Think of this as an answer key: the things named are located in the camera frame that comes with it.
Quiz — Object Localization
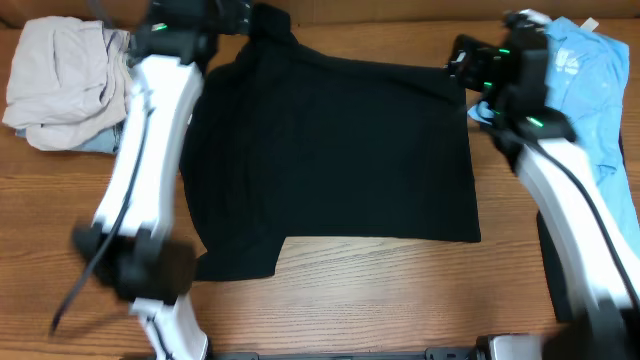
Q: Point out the black t-shirt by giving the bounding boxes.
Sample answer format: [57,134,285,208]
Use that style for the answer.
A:
[180,4,481,281]

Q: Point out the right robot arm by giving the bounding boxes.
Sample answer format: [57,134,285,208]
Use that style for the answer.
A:
[446,10,639,360]

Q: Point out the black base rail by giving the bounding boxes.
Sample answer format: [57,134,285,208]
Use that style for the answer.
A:
[206,347,486,360]

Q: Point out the light blue t-shirt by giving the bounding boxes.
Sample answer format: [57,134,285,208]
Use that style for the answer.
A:
[467,16,640,251]

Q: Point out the dark garment under blue shirt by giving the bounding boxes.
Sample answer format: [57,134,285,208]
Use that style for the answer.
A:
[536,212,573,323]

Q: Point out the light blue denim jeans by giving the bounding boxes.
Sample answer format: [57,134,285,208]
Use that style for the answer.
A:
[28,121,125,154]

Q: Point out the white folded garment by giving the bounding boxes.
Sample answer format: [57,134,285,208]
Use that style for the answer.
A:
[2,16,132,148]

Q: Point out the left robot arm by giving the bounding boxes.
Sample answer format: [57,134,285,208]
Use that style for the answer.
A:
[50,0,252,360]

